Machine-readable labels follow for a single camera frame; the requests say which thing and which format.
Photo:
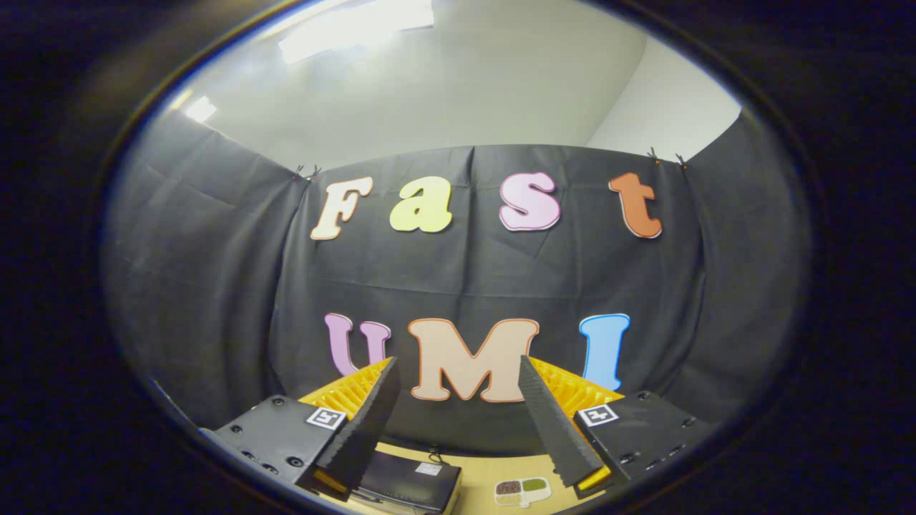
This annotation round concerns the small white compartment dish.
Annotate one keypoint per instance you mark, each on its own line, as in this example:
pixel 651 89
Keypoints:
pixel 522 492

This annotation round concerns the long ceiling light panel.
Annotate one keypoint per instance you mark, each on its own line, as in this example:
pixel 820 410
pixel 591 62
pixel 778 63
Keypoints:
pixel 354 28

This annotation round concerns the black toaster oven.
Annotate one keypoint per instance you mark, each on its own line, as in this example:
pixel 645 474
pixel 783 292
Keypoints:
pixel 408 483

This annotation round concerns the black backdrop cloth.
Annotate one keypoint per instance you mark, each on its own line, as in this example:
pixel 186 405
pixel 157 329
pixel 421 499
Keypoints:
pixel 215 286

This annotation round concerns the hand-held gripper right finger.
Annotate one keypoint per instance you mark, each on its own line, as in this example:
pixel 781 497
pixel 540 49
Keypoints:
pixel 554 429

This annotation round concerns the small ceiling light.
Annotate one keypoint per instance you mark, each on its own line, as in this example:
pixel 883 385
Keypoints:
pixel 200 109

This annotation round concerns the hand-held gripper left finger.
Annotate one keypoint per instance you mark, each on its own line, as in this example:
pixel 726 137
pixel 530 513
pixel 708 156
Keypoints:
pixel 365 429

